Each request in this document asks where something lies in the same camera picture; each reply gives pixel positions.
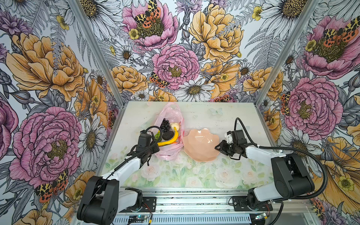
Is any fake dark avocado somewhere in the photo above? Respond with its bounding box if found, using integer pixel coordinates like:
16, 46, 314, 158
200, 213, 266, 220
162, 130, 174, 141

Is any pink petal-shaped bowl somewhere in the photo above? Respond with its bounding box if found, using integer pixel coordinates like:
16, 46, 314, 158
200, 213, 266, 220
183, 128, 220, 162

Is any pink plastic bag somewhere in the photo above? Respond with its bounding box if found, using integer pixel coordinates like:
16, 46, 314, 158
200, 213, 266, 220
151, 102, 185, 161

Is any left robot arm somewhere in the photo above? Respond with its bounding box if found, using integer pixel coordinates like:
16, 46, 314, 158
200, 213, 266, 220
76, 129, 162, 225

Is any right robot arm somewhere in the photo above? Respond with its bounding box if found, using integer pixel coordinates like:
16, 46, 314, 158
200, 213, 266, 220
215, 130, 315, 210

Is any fake green custard apple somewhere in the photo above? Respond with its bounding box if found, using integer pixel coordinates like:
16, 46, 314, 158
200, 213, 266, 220
155, 132, 162, 142

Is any fake yellow banana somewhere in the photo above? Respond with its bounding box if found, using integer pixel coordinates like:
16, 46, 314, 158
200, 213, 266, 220
157, 127, 179, 147

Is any fake black grape bunch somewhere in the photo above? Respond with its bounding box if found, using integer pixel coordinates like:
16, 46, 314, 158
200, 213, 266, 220
160, 118, 171, 133

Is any green circuit board left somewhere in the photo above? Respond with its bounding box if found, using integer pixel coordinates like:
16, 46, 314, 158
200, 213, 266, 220
127, 215, 149, 225

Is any green circuit board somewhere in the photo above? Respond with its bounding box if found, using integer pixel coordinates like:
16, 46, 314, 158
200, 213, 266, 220
254, 213, 268, 220
127, 215, 149, 225

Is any green circuit board right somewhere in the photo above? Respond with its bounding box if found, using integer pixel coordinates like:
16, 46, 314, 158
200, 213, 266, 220
254, 213, 268, 220

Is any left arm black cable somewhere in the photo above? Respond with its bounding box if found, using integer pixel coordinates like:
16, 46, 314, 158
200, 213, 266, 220
81, 126, 164, 209

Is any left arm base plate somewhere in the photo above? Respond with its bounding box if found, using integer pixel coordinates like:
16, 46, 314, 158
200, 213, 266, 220
118, 196, 157, 213

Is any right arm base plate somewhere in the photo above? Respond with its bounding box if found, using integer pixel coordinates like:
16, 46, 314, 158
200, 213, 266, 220
228, 196, 273, 212

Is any aluminium front rail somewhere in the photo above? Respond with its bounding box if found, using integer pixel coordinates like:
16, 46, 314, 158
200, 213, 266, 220
71, 188, 316, 216

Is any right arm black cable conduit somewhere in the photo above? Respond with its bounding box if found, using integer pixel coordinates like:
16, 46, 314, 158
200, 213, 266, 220
234, 117, 329, 225

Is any white slotted cable duct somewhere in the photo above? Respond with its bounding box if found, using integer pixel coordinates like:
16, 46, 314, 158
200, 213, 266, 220
110, 214, 252, 225

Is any left aluminium frame post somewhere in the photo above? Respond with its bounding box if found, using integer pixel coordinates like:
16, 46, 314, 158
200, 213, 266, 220
69, 1, 125, 109

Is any aluminium frame post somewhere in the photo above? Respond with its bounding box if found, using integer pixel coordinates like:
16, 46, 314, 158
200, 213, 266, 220
69, 1, 125, 109
255, 1, 319, 107

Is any right aluminium frame post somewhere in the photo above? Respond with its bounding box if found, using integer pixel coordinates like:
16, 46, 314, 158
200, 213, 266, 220
255, 1, 319, 107

